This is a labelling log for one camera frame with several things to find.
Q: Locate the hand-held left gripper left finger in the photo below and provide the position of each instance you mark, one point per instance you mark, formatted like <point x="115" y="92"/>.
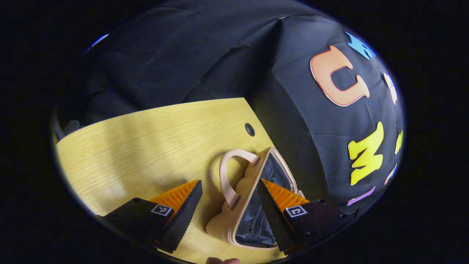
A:
<point x="183" y="220"/>

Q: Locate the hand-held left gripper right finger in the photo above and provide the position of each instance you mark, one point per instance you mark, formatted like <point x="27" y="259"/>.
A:
<point x="273" y="216"/>

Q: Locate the beige suitcase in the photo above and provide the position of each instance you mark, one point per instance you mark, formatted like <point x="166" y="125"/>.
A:
<point x="245" y="194"/>

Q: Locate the black table grommet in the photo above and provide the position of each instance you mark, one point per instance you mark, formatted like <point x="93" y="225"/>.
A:
<point x="250" y="129"/>

